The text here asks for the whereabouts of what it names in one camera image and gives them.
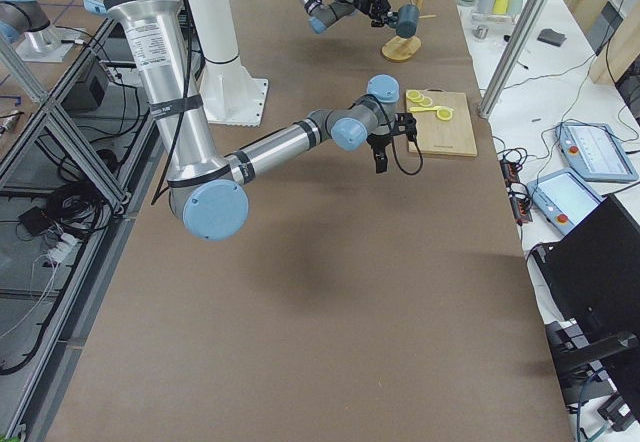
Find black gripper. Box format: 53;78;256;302
354;0;397;29
366;134;393;172

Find blue mug yellow inside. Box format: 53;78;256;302
395;4;420;39

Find wooden cup storage rack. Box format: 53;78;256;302
381;0;424;62

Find small metal cup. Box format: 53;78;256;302
473;25;489;41

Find grey cup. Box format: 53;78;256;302
476;0;495;14

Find yellow cup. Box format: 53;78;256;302
492;0;509;16

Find light blue cup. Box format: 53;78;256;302
507;0;525;19

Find yellow plastic knife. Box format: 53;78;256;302
409;106;451;113

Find lemon slice far right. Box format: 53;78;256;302
406;90;422;101

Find bamboo cutting board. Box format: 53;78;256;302
405;89;478;157

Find lemon slice top left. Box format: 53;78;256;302
435;106;454;121

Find black power strip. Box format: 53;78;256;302
500;159;533;226

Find black square pad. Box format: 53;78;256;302
537;28;567;47

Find blue teach pendant near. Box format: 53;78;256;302
527;168;604;235

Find blue teach pendant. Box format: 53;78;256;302
527;168;604;235
556;122;638;183

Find blue teach pendant far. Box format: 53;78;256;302
556;122;638;183

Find black monitor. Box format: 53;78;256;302
531;195;639;386

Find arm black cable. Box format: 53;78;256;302
387;131;427;176

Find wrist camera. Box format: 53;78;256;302
391;112;417;143

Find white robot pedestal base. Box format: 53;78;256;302
188;0;268;127

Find aluminium frame post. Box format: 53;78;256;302
478;0;548;119

